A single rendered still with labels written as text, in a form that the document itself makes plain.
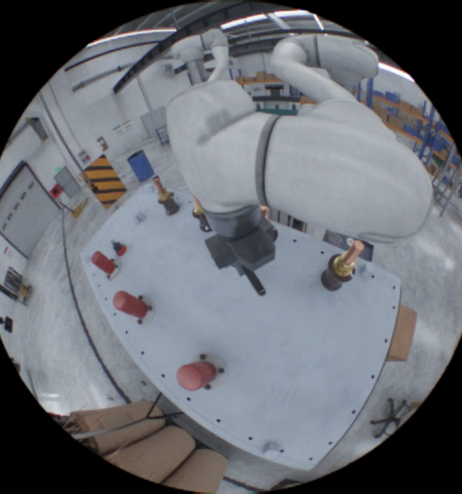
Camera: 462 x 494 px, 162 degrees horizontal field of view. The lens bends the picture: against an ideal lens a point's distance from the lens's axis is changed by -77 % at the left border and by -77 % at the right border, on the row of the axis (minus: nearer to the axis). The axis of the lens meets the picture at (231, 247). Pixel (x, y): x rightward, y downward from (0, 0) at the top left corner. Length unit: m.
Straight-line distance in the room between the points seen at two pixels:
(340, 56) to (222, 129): 0.52
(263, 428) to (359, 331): 0.41
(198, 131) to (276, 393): 0.57
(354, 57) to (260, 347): 0.88
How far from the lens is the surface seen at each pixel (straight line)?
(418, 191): 0.15
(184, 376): 0.42
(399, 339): 1.34
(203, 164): 0.16
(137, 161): 5.26
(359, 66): 0.63
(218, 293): 0.55
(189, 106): 0.16
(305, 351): 0.52
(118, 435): 1.69
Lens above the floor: 1.87
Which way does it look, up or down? 54 degrees down
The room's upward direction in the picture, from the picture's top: 18 degrees counter-clockwise
